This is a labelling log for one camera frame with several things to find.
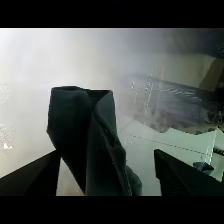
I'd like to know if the dark grey garment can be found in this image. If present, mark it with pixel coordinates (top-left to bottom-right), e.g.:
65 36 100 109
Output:
46 85 143 197

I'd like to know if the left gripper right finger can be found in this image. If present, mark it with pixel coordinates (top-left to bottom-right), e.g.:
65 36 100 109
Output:
153 148 224 197

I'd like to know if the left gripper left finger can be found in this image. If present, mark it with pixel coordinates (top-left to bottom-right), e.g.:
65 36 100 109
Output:
0 149 62 197

